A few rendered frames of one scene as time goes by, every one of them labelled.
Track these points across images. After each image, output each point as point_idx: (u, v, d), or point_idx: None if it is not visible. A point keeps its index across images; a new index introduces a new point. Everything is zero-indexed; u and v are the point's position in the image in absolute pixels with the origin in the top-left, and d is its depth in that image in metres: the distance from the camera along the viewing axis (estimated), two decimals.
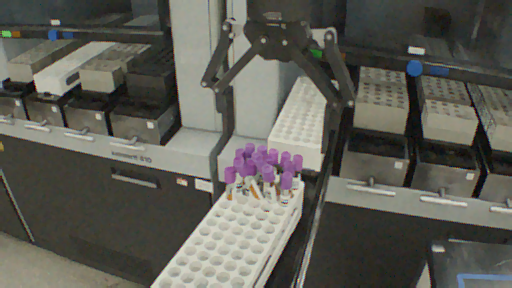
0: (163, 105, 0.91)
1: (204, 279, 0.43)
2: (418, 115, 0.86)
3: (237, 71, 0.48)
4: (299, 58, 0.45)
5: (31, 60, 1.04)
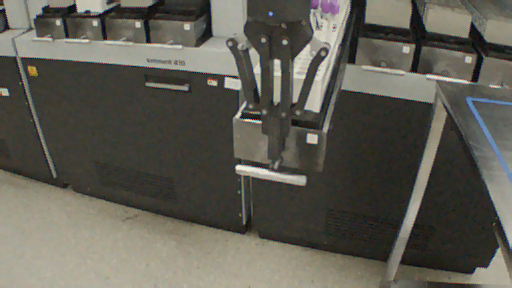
0: (198, 12, 1.01)
1: (296, 58, 0.61)
2: (420, 21, 0.97)
3: None
4: None
5: None
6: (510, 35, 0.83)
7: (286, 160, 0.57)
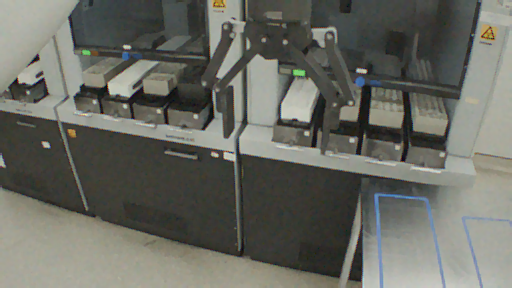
0: (203, 104, 1.42)
1: (299, 97, 1.37)
2: (368, 110, 1.37)
3: (237, 71, 0.49)
4: (299, 58, 0.45)
5: (102, 71, 1.55)
6: (433, 126, 1.23)
7: (295, 143, 1.33)
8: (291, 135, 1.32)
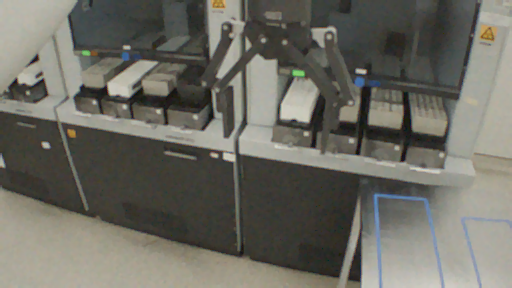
0: (203, 104, 1.42)
1: (299, 97, 1.37)
2: (368, 111, 1.37)
3: (237, 71, 0.49)
4: (299, 58, 0.45)
5: (102, 71, 1.55)
6: (433, 126, 1.23)
7: (295, 143, 1.33)
8: (291, 136, 1.32)
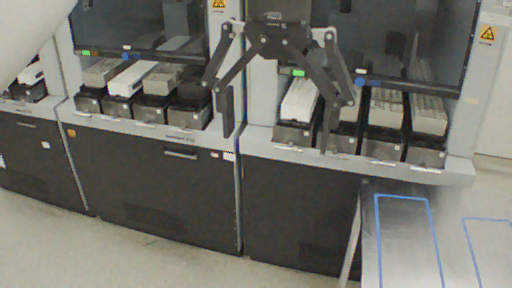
0: (203, 104, 1.42)
1: (299, 97, 1.37)
2: (368, 111, 1.37)
3: (237, 71, 0.49)
4: (299, 58, 0.45)
5: (102, 71, 1.55)
6: (433, 126, 1.23)
7: (295, 143, 1.33)
8: (291, 135, 1.32)
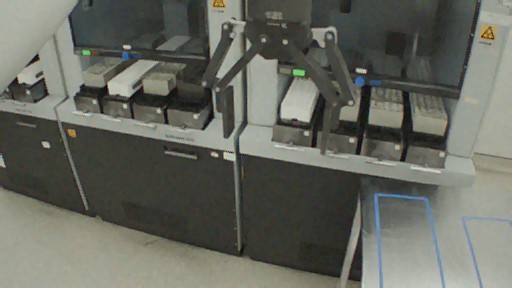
0: (203, 104, 1.42)
1: (299, 97, 1.37)
2: (368, 110, 1.37)
3: (237, 70, 0.49)
4: (299, 58, 0.45)
5: (102, 71, 1.55)
6: (433, 126, 1.23)
7: (295, 142, 1.33)
8: (291, 135, 1.32)
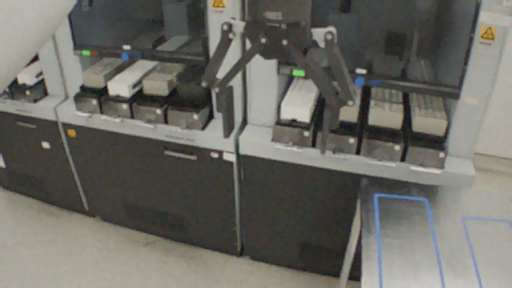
0: (203, 104, 1.42)
1: (299, 97, 1.37)
2: (368, 111, 1.37)
3: (237, 71, 0.49)
4: (299, 58, 0.45)
5: (102, 71, 1.55)
6: (433, 126, 1.23)
7: (295, 143, 1.33)
8: (291, 135, 1.32)
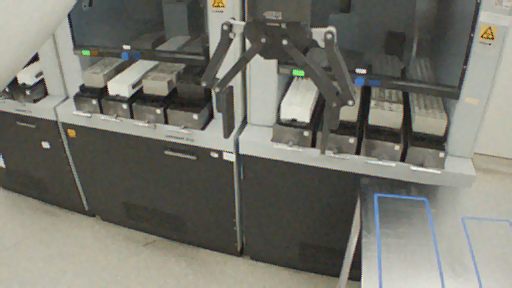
0: (203, 104, 1.42)
1: (299, 97, 1.37)
2: (368, 110, 1.37)
3: (237, 71, 0.49)
4: (299, 58, 0.45)
5: (102, 71, 1.55)
6: (433, 126, 1.23)
7: (295, 143, 1.33)
8: (291, 135, 1.32)
